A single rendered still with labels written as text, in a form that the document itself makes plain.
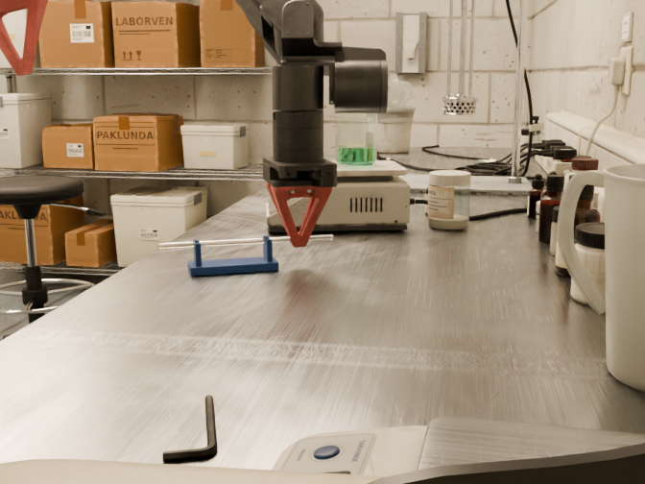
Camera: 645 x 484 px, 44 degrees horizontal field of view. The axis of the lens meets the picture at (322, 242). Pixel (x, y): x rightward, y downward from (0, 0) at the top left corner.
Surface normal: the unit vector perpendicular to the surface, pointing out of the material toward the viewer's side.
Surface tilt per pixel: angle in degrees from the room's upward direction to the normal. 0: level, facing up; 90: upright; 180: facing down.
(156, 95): 90
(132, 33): 90
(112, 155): 87
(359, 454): 11
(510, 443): 0
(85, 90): 90
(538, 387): 0
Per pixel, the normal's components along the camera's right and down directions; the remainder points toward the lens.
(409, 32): -0.17, 0.21
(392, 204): 0.07, 0.21
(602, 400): 0.00, -0.98
